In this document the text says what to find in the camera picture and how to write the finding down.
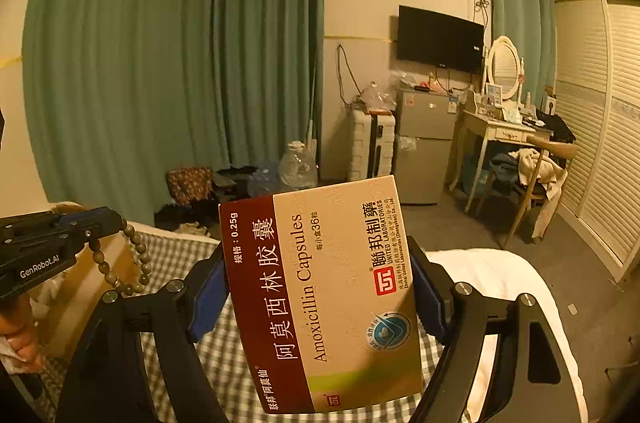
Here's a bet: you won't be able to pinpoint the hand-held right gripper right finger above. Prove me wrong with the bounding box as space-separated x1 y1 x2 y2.
407 235 583 423

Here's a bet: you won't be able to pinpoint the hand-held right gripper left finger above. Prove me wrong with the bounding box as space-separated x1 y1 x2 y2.
55 245 232 423

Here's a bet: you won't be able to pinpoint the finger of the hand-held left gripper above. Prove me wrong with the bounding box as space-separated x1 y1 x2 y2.
0 213 127 272
0 206 122 237

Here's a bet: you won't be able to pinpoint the cardboard box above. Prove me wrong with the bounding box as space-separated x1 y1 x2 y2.
27 230 146 324

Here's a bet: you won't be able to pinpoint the grey bead bracelet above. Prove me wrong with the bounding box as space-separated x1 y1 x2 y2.
87 223 152 296

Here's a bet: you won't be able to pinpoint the red cream medicine box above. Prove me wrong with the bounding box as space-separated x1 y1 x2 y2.
218 175 426 415

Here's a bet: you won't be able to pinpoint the person's left hand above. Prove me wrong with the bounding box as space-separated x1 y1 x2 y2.
0 293 44 374

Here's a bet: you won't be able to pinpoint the checked blanket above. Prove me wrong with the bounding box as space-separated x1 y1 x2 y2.
35 230 473 423

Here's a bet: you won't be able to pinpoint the white cloth on floor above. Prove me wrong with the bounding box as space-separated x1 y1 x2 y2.
177 223 221 239

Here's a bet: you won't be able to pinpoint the white duvet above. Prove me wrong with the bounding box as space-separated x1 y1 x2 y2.
430 248 588 423

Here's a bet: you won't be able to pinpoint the floral fabric bag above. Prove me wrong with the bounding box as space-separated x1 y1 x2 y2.
166 167 217 206

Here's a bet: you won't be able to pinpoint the pile of dark clothes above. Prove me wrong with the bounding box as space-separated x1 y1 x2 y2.
154 163 261 231

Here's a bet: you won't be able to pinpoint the pack of water bottles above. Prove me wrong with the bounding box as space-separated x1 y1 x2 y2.
247 160 286 198

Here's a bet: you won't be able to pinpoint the blue bin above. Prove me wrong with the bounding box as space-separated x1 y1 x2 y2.
462 153 493 198

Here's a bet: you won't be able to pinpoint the large clear water jug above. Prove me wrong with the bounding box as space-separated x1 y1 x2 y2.
278 140 319 190

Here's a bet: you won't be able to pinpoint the grey mini fridge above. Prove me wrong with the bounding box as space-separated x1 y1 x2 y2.
392 85 458 206

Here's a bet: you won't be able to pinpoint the wide green curtain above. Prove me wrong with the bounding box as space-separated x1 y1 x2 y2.
22 0 236 229

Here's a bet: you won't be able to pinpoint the white suitcase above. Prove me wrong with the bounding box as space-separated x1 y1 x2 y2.
348 108 398 184

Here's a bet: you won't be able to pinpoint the cream cloth on chair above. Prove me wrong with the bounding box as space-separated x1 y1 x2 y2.
517 148 568 204

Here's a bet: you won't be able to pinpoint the white vanity table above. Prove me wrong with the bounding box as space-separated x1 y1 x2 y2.
447 103 551 214

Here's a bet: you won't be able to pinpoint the wooden chair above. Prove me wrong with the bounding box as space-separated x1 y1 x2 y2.
502 138 578 249

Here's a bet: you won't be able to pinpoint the white pole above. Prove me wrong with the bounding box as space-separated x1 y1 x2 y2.
305 70 318 144

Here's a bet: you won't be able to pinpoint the clear plastic bags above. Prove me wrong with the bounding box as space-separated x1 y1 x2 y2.
352 78 398 114

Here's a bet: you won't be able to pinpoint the black bag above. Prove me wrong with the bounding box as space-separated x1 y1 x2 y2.
535 110 576 144

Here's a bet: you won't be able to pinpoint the white louvred wardrobe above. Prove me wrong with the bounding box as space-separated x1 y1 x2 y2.
552 0 640 284

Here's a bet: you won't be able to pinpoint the white oval vanity mirror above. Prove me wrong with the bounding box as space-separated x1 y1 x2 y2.
486 35 522 101

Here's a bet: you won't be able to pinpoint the green corner curtain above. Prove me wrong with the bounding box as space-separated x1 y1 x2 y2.
215 0 326 174

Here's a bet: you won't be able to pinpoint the narrow green window curtain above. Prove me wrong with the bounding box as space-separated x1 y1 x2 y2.
485 0 557 108

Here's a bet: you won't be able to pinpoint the black wall cable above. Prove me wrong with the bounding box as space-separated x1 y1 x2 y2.
336 44 361 104

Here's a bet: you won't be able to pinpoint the black wall television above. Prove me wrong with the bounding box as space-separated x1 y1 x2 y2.
396 5 486 74

